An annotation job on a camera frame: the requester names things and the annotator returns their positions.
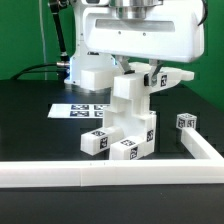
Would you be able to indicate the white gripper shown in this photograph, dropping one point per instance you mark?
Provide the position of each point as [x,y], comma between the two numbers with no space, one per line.
[169,32]

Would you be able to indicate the white chair seat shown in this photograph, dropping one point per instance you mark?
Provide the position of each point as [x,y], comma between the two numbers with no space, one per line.
[132,118]

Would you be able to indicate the small white tag cube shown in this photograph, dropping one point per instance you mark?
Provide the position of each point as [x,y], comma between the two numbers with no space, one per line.
[186,120]

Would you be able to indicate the white chair back frame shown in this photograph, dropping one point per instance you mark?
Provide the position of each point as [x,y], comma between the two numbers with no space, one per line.
[131,86]

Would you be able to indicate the white L-shaped fence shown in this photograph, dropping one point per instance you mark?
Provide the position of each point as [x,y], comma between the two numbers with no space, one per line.
[206,166]

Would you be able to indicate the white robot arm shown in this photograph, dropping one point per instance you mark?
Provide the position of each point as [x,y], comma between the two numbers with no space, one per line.
[125,9]

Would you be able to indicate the white marker sheet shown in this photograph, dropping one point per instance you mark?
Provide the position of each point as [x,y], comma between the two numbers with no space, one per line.
[76,111]

